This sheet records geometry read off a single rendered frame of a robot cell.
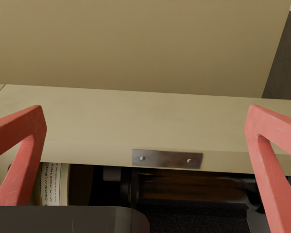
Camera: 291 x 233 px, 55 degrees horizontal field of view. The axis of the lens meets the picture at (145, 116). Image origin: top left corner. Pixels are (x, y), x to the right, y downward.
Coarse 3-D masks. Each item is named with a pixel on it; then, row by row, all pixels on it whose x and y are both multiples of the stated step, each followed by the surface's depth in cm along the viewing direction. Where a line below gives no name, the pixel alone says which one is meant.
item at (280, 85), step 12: (288, 24) 58; (288, 36) 58; (288, 48) 57; (276, 60) 63; (288, 60) 57; (276, 72) 62; (288, 72) 57; (276, 84) 62; (288, 84) 57; (264, 96) 68; (276, 96) 62; (288, 96) 56
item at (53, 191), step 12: (48, 168) 36; (60, 168) 36; (72, 168) 51; (84, 168) 51; (36, 180) 37; (48, 180) 36; (60, 180) 35; (72, 180) 50; (84, 180) 51; (36, 192) 38; (48, 192) 36; (60, 192) 36; (72, 192) 49; (84, 192) 50; (36, 204) 39; (48, 204) 37; (60, 204) 36; (72, 204) 47; (84, 204) 48
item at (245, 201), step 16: (144, 176) 40; (160, 176) 40; (176, 176) 40; (192, 176) 40; (208, 176) 40; (224, 176) 40; (240, 176) 40; (144, 192) 40; (160, 192) 40; (176, 192) 40; (192, 192) 40; (208, 192) 40; (224, 192) 40; (240, 192) 40; (256, 192) 40; (224, 208) 43; (240, 208) 42; (256, 208) 42
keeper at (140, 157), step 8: (136, 152) 28; (144, 152) 28; (152, 152) 28; (160, 152) 28; (168, 152) 28; (176, 152) 28; (184, 152) 28; (136, 160) 29; (144, 160) 29; (152, 160) 29; (160, 160) 29; (168, 160) 29; (176, 160) 29; (184, 160) 28; (192, 160) 28; (200, 160) 28; (184, 168) 29; (192, 168) 29
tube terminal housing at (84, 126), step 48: (0, 96) 34; (48, 96) 35; (96, 96) 35; (144, 96) 36; (192, 96) 36; (48, 144) 28; (96, 144) 28; (144, 144) 28; (192, 144) 28; (240, 144) 29
